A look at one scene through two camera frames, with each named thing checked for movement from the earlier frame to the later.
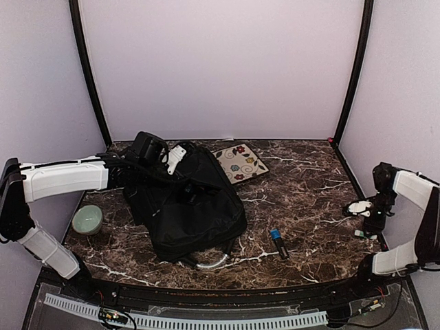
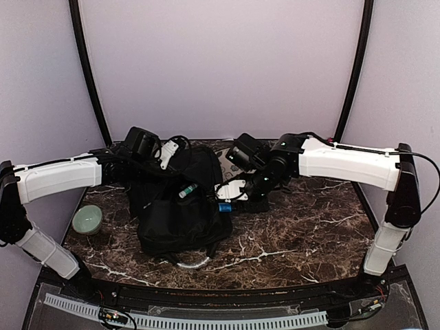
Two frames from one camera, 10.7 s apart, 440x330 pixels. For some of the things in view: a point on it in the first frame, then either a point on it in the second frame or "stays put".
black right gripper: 377,227 to 260,206
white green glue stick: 357,232 to 191,188
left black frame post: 76,14 stays put
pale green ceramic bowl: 87,219 stays put
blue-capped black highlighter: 276,235 to 225,207
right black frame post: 356,71 stays put
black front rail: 349,291 stays put
